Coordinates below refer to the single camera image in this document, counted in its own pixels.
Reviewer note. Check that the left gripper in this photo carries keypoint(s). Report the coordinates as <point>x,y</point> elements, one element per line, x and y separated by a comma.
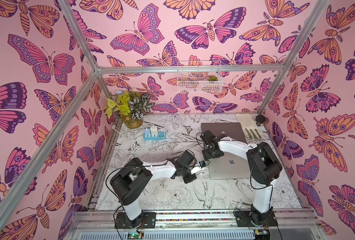
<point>190,179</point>

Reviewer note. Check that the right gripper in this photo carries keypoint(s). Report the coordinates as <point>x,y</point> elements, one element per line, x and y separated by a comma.
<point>211,149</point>

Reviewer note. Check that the blue power strip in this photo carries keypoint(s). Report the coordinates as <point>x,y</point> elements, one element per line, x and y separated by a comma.
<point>160,136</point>

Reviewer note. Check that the white laptop charger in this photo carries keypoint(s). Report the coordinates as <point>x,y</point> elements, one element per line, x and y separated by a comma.
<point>154,131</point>

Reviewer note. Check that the light blue charger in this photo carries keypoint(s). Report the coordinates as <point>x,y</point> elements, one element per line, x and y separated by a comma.
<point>147,133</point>

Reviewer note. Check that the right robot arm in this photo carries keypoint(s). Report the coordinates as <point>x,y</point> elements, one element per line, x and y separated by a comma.
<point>265,169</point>

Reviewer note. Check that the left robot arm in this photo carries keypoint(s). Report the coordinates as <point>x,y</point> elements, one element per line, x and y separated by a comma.
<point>128,182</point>

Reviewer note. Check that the silver laptop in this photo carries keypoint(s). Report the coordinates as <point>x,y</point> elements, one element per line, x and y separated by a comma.
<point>233,165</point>

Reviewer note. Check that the dark grey laptop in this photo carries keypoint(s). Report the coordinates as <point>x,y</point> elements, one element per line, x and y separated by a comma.
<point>228,135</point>

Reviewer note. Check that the white cloth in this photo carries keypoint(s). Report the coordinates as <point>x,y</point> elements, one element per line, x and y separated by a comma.
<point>247,121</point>

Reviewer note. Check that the black round object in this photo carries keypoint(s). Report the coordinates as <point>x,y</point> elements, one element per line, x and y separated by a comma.
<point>260,120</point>

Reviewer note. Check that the small succulent in basket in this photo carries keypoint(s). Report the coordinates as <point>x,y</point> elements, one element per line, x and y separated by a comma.
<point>212,78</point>

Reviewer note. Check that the potted plant in vase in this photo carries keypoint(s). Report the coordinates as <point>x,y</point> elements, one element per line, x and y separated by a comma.
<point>130,106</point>

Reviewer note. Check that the white wire basket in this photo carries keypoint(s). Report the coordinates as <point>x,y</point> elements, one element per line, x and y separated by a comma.
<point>193,79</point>

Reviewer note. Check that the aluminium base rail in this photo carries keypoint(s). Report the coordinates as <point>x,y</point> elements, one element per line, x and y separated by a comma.
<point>283,224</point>

